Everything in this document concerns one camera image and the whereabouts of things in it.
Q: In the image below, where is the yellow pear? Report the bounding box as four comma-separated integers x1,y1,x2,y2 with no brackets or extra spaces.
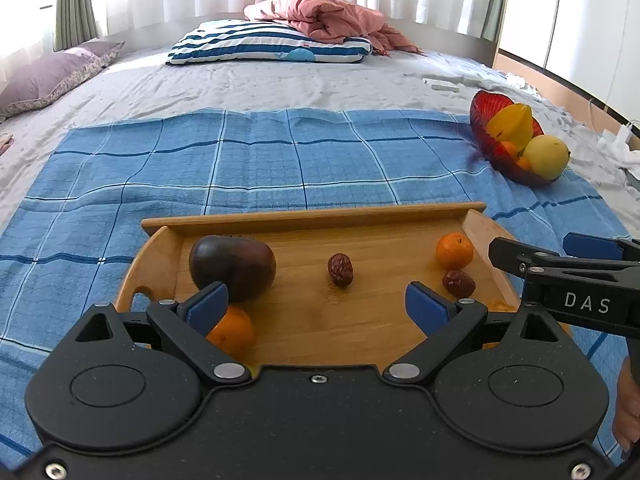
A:
522,135,571,181

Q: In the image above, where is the purple pillow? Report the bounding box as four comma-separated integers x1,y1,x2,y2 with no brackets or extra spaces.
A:
0,41,126,122

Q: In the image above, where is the grey bed sheet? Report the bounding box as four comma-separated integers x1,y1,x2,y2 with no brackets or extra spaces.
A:
0,42,640,241

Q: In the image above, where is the white crumpled cloth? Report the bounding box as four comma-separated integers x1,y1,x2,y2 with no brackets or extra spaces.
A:
597,132,640,182

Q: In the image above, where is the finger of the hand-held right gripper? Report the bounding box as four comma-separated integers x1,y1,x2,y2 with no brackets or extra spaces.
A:
562,232,640,263
488,236,640,281

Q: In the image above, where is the blue checkered blanket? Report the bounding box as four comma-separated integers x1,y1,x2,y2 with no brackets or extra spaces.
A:
0,107,632,466

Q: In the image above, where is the green curtain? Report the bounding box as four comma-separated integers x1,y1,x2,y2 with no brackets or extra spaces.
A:
480,0,514,44
54,0,99,52

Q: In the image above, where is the blue white striped pillow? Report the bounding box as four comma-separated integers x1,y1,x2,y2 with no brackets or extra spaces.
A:
166,19,374,65

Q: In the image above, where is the red glass bowl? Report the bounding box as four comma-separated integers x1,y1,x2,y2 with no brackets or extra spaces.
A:
470,90,562,187

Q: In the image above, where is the person's right hand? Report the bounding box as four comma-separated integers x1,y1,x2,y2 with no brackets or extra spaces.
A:
614,355,640,453

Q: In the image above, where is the white wardrobe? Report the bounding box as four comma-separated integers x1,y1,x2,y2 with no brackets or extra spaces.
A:
495,0,640,126

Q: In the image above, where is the small tangerine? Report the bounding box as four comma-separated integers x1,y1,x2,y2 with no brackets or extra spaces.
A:
206,305,255,359
436,232,475,270

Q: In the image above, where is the red date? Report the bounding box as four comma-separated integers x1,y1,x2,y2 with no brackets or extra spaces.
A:
327,253,355,289
442,270,476,298

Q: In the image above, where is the dark purple round fruit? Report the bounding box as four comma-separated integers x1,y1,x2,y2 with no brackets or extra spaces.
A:
189,236,277,304

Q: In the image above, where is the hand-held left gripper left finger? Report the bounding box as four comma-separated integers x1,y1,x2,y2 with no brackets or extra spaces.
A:
75,282,252,387

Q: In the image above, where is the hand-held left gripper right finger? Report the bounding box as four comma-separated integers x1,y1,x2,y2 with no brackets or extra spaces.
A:
384,282,563,387

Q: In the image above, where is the wooden tray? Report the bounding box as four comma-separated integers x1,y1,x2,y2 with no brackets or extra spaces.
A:
114,202,572,367

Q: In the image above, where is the yellow starfruit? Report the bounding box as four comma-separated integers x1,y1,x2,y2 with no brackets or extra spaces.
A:
487,103,544,154

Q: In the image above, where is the white charger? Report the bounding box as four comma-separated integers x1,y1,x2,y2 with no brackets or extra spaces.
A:
619,119,640,150

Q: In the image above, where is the pink quilt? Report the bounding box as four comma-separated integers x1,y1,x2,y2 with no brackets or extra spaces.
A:
244,0,427,57

